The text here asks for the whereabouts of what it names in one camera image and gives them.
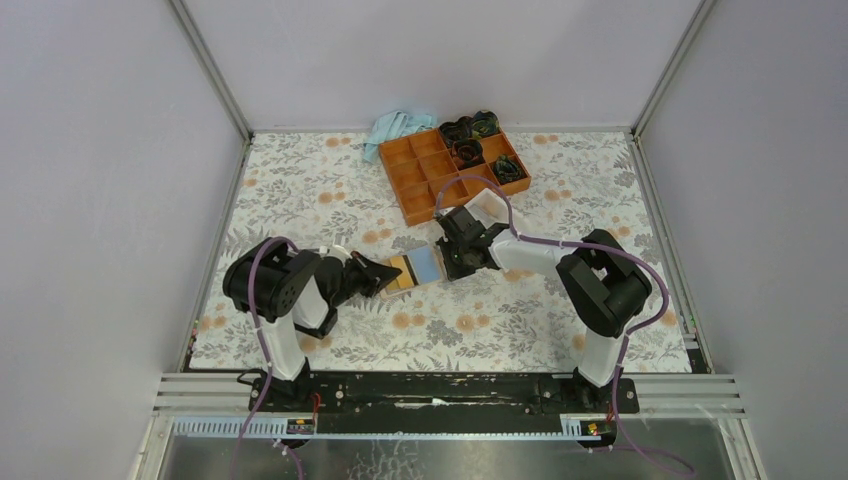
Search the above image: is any dark rolled band right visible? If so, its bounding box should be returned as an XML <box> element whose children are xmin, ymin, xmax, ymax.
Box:
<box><xmin>490</xmin><ymin>155</ymin><xmax>527</xmax><ymax>185</ymax></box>

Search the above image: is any beige card holder wallet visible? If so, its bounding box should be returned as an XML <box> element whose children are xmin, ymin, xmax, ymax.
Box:
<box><xmin>381</xmin><ymin>245</ymin><xmax>446</xmax><ymax>298</ymax></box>

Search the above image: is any dark rolled band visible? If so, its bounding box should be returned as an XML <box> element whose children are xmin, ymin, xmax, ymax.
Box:
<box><xmin>490</xmin><ymin>155</ymin><xmax>527</xmax><ymax>185</ymax></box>
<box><xmin>451</xmin><ymin>138</ymin><xmax>485</xmax><ymax>170</ymax></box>
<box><xmin>438</xmin><ymin>116</ymin><xmax>473</xmax><ymax>150</ymax></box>

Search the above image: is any orange compartment tray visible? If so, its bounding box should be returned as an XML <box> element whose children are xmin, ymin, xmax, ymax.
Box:
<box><xmin>378</xmin><ymin>129</ymin><xmax>532</xmax><ymax>226</ymax></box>

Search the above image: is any dark rolled band corner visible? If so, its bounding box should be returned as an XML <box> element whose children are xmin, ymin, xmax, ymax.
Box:
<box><xmin>470</xmin><ymin>110</ymin><xmax>501</xmax><ymax>139</ymax></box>

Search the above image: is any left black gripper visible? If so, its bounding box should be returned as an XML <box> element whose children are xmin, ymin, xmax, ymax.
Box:
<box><xmin>331</xmin><ymin>250</ymin><xmax>401</xmax><ymax>309</ymax></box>

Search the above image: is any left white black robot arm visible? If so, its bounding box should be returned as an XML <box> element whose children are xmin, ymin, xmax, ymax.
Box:
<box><xmin>222</xmin><ymin>237</ymin><xmax>403</xmax><ymax>411</ymax></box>

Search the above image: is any light blue cloth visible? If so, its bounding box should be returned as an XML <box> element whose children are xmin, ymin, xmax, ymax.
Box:
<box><xmin>363</xmin><ymin>110</ymin><xmax>437</xmax><ymax>164</ymax></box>

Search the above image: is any white card box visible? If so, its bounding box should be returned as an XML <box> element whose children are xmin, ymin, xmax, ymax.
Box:
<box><xmin>464</xmin><ymin>188</ymin><xmax>528</xmax><ymax>231</ymax></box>

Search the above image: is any dark rolled band middle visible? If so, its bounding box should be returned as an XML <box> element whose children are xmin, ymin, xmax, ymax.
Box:
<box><xmin>451</xmin><ymin>138</ymin><xmax>485</xmax><ymax>170</ymax></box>

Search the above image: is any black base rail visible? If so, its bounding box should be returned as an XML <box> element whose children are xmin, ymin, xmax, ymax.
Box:
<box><xmin>237</xmin><ymin>369</ymin><xmax>640</xmax><ymax>435</ymax></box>

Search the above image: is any dark rolled band top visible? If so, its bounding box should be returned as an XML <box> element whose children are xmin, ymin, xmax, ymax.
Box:
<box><xmin>438</xmin><ymin>116</ymin><xmax>473</xmax><ymax>150</ymax></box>

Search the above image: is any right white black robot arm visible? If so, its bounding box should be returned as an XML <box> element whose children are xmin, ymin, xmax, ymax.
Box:
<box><xmin>435</xmin><ymin>206</ymin><xmax>669</xmax><ymax>412</ymax></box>

